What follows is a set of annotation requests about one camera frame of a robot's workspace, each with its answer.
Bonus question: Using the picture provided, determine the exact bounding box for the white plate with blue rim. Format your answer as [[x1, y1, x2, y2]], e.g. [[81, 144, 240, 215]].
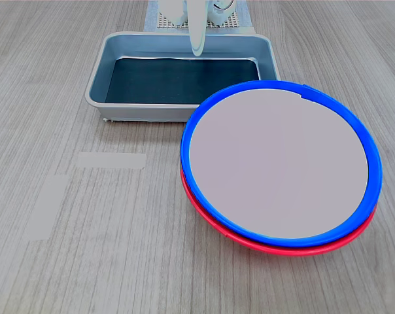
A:
[[180, 80, 384, 248]]

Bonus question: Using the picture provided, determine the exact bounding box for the steel tray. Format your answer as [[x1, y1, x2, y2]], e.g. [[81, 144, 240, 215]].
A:
[[85, 31, 281, 123]]

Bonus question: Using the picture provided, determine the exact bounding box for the translucent tape strip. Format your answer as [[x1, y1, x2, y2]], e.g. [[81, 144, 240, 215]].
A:
[[24, 174, 69, 242], [77, 151, 148, 169]]

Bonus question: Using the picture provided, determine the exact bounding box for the white plate with red rim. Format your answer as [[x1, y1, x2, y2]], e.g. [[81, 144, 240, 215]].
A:
[[180, 165, 378, 258]]

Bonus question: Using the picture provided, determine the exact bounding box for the pale perforated base plate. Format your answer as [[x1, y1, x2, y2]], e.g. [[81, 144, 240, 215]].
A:
[[156, 12, 241, 29]]

